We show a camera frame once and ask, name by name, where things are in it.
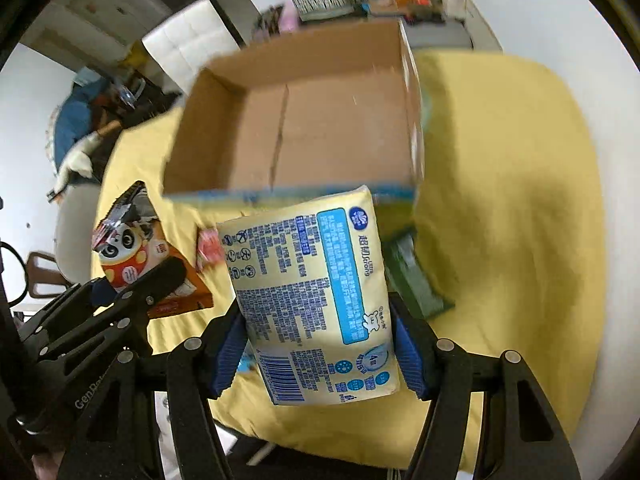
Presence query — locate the green snack packet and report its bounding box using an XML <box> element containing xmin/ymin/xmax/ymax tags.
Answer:
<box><xmin>382</xmin><ymin>228</ymin><xmax>454</xmax><ymax>320</ymax></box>

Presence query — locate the white padded chair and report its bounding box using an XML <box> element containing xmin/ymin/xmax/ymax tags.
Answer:
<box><xmin>142</xmin><ymin>0</ymin><xmax>240</xmax><ymax>93</ymax></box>

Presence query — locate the cardboard box with milk print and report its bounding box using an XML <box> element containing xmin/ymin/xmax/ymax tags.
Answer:
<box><xmin>163</xmin><ymin>20</ymin><xmax>428</xmax><ymax>202</ymax></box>

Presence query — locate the person's hand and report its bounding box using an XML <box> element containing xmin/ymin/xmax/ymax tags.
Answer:
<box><xmin>32</xmin><ymin>452</ymin><xmax>64</xmax><ymax>480</ymax></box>

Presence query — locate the red snack packet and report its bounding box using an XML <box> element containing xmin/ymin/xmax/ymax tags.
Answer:
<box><xmin>195</xmin><ymin>228</ymin><xmax>226</xmax><ymax>272</ymax></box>

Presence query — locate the grey chair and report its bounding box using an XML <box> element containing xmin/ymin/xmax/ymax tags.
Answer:
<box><xmin>363</xmin><ymin>0</ymin><xmax>473</xmax><ymax>50</ymax></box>

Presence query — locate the black white patterned bag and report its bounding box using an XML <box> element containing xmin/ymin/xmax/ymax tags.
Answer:
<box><xmin>291</xmin><ymin>0</ymin><xmax>367</xmax><ymax>22</ymax></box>

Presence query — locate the cream blue tissue pack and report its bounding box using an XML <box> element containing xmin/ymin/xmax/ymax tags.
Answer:
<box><xmin>218</xmin><ymin>186</ymin><xmax>399</xmax><ymax>405</ymax></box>

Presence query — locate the blue cushion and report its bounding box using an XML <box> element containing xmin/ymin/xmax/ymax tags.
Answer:
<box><xmin>53</xmin><ymin>77</ymin><xmax>108</xmax><ymax>171</ymax></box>

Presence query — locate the light blue long packet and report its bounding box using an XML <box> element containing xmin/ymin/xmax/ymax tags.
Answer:
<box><xmin>236</xmin><ymin>351</ymin><xmax>257</xmax><ymax>374</ymax></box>

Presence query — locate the orange panda snack packet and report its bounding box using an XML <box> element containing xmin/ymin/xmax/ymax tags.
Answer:
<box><xmin>91</xmin><ymin>180</ymin><xmax>214</xmax><ymax>318</ymax></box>

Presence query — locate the yellow tablecloth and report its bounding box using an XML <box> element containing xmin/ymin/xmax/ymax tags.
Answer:
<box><xmin>94</xmin><ymin>50</ymin><xmax>605</xmax><ymax>469</ymax></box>

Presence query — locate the white goose plush toy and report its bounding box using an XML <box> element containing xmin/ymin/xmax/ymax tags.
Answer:
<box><xmin>47</xmin><ymin>120</ymin><xmax>122</xmax><ymax>203</ymax></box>

